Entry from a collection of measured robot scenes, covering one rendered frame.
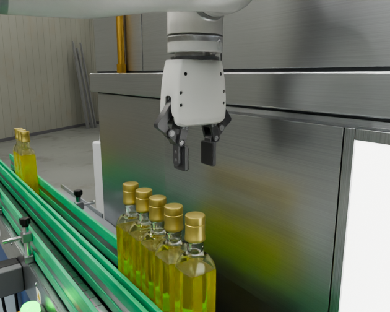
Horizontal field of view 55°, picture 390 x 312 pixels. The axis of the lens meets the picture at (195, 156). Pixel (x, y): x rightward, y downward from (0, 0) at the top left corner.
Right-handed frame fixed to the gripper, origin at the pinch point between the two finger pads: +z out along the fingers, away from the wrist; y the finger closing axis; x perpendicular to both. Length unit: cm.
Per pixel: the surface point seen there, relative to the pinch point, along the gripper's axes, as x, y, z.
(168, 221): -5.2, 1.9, 12.4
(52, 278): -39, 13, 35
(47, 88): -1012, -268, 22
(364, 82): 20.6, -12.4, -11.8
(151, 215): -11.1, 1.8, 13.1
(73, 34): -1077, -374, -128
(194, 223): 1.3, 1.1, 11.0
